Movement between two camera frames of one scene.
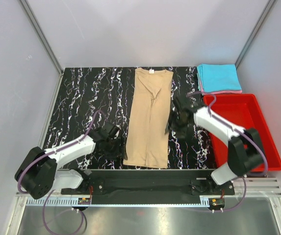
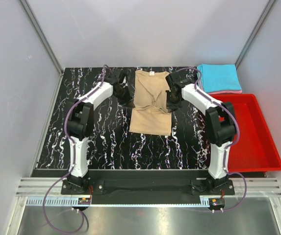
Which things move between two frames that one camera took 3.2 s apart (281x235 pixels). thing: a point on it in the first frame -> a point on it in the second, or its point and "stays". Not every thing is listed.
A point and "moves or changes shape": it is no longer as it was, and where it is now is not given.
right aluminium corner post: (254, 32) stays
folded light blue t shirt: (215, 77) stays
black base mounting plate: (150, 187) stays
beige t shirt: (147, 143) moves or changes shape
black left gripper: (120, 152) -> (127, 102)
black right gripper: (182, 132) -> (169, 106)
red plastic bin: (243, 110) stays
